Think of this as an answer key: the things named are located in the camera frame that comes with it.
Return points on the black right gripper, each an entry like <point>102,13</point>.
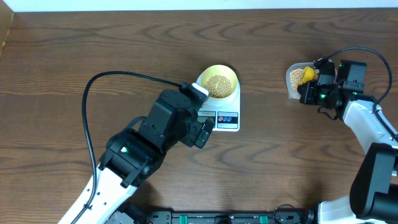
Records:
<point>307,96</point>

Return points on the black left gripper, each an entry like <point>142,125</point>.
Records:
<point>199,134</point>

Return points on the yellow measuring scoop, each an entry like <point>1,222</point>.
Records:
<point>309,74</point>

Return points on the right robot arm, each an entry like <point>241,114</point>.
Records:
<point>372,197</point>

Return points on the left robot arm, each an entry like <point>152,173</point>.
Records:
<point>132,156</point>

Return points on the white digital kitchen scale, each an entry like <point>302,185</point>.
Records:
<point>226,112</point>

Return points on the soybeans in yellow bowl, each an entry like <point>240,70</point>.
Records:
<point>219,86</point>

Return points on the pale yellow bowl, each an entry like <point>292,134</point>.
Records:
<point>219,70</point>

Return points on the clear plastic container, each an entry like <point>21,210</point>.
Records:
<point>292,93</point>

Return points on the pile of soybeans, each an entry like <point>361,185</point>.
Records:
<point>297,74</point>

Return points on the wooden panel at left edge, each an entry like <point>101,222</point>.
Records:
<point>6,17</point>

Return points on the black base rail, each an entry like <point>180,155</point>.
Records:
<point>283,214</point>

